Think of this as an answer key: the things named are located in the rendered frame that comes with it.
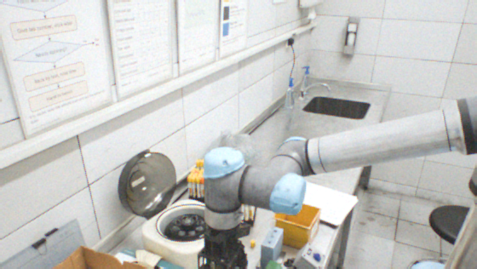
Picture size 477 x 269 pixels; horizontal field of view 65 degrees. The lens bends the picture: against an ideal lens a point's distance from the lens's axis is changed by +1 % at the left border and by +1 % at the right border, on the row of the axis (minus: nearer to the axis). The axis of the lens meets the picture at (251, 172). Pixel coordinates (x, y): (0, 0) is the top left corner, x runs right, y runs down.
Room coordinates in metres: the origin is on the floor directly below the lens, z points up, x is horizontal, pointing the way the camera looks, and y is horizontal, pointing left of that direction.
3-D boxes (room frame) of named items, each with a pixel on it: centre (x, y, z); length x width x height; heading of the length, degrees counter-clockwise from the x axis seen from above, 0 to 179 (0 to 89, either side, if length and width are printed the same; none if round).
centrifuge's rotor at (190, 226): (0.96, 0.20, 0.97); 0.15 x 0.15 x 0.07
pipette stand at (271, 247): (0.92, -0.07, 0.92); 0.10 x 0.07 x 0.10; 159
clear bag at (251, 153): (1.65, 0.04, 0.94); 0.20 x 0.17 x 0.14; 129
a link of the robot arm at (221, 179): (0.62, 0.05, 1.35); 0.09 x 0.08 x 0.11; 70
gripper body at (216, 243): (0.61, 0.06, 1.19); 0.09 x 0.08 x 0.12; 157
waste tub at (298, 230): (1.05, -0.16, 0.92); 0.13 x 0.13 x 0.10; 64
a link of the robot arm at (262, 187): (0.60, -0.05, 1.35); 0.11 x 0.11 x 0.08; 70
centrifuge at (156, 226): (0.95, 0.18, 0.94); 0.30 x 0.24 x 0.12; 58
